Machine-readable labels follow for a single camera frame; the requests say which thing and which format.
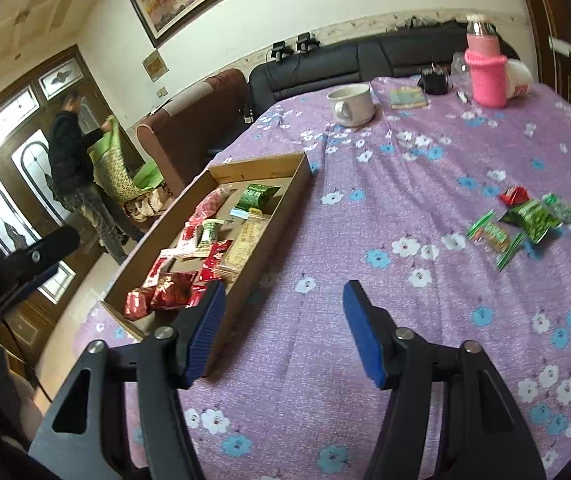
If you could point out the green leaf print snack packet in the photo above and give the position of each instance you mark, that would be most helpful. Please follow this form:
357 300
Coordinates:
258 196

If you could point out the wooden glass door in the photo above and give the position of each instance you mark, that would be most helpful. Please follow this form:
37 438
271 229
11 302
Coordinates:
20 160

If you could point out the small blue snack packet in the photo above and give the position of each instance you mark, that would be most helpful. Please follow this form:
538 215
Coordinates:
245 215

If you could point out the small framed picture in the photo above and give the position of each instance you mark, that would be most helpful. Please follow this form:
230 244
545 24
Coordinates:
154 65

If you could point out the green woven cloth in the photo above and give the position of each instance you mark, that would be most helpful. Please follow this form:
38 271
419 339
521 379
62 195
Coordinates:
113 165

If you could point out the green pea snack packet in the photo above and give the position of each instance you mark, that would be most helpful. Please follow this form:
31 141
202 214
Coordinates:
535 220

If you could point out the small black container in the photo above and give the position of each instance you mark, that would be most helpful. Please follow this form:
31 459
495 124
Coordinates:
434 82

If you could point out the small white box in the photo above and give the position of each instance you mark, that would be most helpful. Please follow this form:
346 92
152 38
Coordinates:
564 46

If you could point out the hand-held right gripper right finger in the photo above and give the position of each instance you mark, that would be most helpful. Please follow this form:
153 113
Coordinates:
363 330

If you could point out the small red snack packet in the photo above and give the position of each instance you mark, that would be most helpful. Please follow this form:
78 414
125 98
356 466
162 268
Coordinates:
514 195

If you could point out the white and red snack packet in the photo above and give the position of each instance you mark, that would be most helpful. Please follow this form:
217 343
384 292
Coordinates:
189 240

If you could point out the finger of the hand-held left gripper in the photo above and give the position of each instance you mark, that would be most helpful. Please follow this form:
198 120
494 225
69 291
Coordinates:
40 252

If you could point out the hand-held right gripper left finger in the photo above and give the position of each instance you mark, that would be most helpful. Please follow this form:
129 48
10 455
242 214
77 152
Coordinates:
205 330

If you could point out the black leather sofa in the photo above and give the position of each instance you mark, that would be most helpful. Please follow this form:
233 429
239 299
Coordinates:
365 62

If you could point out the dark brown snack packet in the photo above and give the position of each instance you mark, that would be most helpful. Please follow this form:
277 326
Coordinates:
173 290

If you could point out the purple floral tablecloth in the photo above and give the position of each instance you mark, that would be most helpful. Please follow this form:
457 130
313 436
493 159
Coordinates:
365 200

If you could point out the cardboard box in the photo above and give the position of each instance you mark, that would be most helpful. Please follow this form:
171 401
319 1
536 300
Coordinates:
260 166

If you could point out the dark red snack packet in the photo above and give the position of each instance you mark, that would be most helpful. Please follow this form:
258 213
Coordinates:
138 305

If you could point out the green and white snack packet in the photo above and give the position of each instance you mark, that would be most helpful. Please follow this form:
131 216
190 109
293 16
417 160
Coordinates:
209 232

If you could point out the clear biscuit packet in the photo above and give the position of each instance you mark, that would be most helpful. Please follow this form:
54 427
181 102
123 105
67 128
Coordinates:
245 247

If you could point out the floral bag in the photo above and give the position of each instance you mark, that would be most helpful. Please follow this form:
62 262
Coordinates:
145 207

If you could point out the brown armchair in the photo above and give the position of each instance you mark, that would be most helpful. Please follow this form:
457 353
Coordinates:
190 120

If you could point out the clear green-edged snack packet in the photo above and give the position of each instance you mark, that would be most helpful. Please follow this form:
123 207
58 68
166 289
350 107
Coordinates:
495 235

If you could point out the small green wrapped candy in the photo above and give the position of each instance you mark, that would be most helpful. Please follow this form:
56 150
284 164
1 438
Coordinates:
565 212

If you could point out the wall socket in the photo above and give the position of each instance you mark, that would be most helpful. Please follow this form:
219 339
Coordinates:
163 93

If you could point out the black device on sofa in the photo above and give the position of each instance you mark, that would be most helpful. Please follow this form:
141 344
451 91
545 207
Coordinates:
280 52
308 42

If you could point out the bottle with pink knit sleeve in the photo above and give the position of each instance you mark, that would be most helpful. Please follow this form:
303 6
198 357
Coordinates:
485 70

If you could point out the pink checked snack packet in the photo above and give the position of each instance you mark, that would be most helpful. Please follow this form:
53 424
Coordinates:
210 206

